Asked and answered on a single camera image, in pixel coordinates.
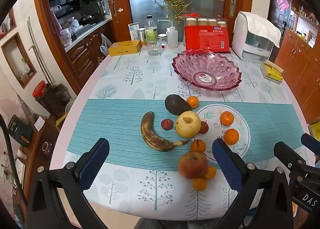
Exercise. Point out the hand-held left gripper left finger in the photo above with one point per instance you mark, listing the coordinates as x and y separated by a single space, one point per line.
95 162

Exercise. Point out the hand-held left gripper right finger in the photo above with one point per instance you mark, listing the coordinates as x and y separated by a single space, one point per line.
227 164

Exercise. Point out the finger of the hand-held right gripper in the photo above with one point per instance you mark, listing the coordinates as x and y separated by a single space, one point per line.
285 151
310 140

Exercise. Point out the small orange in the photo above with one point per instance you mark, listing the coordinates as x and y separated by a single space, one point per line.
210 172
192 102
231 136
199 184
198 146
226 118

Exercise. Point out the red yellow apple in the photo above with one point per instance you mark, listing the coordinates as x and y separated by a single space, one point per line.
191 165

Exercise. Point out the small red fruit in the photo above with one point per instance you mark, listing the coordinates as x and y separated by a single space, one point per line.
166 124
204 127

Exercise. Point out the yellow pear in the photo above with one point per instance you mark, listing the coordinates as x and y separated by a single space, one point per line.
187 129

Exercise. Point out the overripe brown banana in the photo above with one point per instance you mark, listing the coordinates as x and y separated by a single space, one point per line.
147 131

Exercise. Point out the dark green avocado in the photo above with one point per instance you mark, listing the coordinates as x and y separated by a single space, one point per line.
175 104

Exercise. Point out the pink plastic fruit bowl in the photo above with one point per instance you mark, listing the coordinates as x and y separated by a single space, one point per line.
190 74

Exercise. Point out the yellow carton on floor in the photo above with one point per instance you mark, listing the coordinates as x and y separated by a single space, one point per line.
315 129

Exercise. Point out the yellow white cardboard box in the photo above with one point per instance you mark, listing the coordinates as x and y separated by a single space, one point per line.
271 72

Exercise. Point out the red lid storage jar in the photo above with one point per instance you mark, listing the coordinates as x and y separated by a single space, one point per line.
40 89

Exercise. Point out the white countertop appliance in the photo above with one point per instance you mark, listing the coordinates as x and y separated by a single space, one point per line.
250 44

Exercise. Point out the white plastic bag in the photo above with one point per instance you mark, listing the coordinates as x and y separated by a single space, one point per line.
105 46

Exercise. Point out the yellow tin box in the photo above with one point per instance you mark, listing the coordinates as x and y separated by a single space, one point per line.
125 47

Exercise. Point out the white towel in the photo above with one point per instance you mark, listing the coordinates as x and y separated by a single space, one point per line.
260 24

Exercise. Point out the red paper cup package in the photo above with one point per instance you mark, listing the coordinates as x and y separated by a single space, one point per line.
205 39

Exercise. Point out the clear glass tumbler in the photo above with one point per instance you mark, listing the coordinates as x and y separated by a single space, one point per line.
153 47

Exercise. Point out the small metal can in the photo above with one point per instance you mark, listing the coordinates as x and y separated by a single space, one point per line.
141 35

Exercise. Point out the white blue carton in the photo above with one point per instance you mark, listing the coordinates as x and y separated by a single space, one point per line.
133 31

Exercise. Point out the white squeeze bottle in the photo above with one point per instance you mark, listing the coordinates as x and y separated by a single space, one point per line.
172 37

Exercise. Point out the small glass jar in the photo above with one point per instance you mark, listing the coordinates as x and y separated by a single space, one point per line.
162 40

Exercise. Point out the red paper door decoration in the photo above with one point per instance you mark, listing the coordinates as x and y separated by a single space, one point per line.
283 2

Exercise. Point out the clear bottle green label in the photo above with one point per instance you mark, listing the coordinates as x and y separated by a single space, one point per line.
151 31

